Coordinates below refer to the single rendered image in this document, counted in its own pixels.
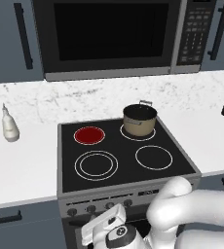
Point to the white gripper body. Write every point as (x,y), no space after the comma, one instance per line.
(99,223)

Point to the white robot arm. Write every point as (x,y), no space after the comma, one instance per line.
(182,210)

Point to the round dark stove knob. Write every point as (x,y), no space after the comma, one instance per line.
(91,209)
(127,203)
(109,205)
(72,212)

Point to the black and steel stove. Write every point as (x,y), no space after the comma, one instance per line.
(123,168)

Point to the grey-blue drawer front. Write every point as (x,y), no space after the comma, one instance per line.
(29,230)
(214,183)

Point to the beige pot with dark inside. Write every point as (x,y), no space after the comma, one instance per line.
(140,124)

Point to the pale grey bottle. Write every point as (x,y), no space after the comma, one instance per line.
(10,128)

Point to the black and steel microwave oven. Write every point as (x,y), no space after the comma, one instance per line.
(110,35)

